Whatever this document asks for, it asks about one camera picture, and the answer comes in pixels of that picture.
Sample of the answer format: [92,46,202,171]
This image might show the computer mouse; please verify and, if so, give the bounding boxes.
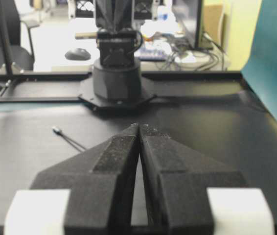
[65,48,91,61]

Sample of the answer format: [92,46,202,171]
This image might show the black office chair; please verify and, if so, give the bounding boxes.
[0,0,35,95]

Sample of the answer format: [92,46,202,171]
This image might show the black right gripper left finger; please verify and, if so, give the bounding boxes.
[4,123,139,235]

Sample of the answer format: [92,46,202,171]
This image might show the grey hub adapter with cable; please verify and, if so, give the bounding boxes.
[52,126,87,152]

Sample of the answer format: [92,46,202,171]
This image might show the black aluminium frame rail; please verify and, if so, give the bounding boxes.
[0,71,92,81]

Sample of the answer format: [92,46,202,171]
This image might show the computer monitor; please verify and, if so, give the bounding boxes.
[172,0,213,50]

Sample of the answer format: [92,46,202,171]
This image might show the teal backdrop board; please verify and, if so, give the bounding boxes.
[242,0,277,120]

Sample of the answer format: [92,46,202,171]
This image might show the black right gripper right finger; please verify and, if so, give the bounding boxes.
[139,124,275,235]

